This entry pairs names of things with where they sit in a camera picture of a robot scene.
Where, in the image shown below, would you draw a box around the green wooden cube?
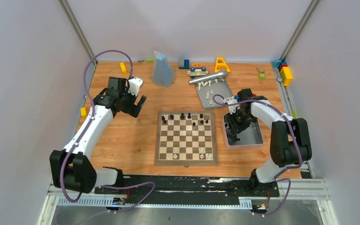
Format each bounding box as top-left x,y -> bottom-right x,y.
259,73 -> 265,80

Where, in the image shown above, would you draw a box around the silver metal cylinder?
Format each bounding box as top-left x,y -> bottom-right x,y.
188,70 -> 228,85

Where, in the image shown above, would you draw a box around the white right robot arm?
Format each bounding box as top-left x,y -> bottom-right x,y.
222,89 -> 312,196

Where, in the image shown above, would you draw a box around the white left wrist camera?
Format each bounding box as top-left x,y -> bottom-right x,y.
128,77 -> 144,97

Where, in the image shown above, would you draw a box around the yellow cube at left edge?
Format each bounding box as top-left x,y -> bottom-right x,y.
80,107 -> 88,118

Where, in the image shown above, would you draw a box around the stacked coloured duplo blocks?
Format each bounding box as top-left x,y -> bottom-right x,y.
271,60 -> 293,86

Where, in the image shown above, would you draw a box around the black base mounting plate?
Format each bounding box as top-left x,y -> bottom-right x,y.
94,174 -> 279,205

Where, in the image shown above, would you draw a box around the wooden chess board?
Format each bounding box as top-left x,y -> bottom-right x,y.
155,111 -> 218,166

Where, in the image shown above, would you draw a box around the yellow triangular toy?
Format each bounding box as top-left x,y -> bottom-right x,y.
214,57 -> 231,73

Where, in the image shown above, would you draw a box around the blue grey lego block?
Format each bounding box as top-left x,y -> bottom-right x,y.
178,57 -> 190,70

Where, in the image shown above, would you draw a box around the yellow block by wall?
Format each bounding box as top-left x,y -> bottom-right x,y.
119,62 -> 128,74

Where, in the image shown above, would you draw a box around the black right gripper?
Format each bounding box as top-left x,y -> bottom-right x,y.
225,109 -> 253,136

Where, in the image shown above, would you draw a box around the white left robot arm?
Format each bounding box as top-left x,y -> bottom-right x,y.
49,77 -> 147,194

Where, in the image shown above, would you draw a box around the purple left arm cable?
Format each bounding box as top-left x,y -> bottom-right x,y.
59,49 -> 156,214

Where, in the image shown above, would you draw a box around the blue white toy car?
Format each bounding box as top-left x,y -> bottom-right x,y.
187,63 -> 208,78

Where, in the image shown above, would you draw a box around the clear blue plastic bag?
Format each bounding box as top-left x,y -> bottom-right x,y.
152,51 -> 176,88

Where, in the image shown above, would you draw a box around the grey tray black pieces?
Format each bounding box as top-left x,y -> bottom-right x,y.
222,117 -> 264,150

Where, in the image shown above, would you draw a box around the grey tray white pieces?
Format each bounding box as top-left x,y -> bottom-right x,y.
194,78 -> 233,110

